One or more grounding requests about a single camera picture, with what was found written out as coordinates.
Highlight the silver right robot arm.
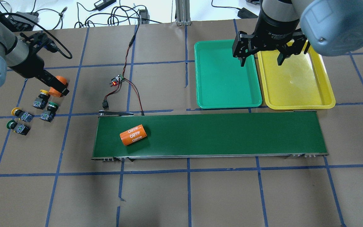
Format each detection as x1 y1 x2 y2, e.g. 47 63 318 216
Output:
232 0 363 67

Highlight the yellow push button lower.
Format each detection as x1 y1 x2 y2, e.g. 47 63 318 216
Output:
11 107 34 122

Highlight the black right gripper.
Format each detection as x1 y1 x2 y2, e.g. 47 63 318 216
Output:
232 0 311 67

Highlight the yellow push button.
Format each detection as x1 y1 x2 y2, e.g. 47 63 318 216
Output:
32 90 50 110
11 107 34 122

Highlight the green push button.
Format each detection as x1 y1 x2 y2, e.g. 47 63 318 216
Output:
6 120 30 135
39 102 59 122

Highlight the small circuit board with wires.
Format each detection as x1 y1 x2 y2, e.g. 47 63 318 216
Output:
102 23 145 115

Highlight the black power adapter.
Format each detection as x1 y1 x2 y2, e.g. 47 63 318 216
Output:
94 0 117 11

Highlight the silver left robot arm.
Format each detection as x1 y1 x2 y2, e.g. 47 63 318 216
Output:
0 13 69 96

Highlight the orange cylinder marked 4680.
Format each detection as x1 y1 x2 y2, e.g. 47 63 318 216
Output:
119 125 147 146

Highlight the aluminium frame post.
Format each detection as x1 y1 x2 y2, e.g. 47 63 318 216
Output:
175 0 192 26

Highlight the black usb hub box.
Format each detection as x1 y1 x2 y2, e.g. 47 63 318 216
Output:
138 9 149 24

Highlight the plain orange cylinder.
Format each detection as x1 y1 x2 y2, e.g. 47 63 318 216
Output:
49 76 69 97

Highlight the yellow plastic tray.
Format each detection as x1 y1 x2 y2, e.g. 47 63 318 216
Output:
257 46 336 110

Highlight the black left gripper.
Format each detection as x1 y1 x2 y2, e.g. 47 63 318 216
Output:
8 47 69 96

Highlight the yellow push button upper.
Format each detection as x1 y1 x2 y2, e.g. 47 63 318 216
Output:
32 90 50 110

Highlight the green conveyor belt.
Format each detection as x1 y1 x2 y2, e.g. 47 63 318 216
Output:
92 112 328 160

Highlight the green plastic tray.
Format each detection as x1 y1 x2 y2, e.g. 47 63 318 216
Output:
194 40 262 109

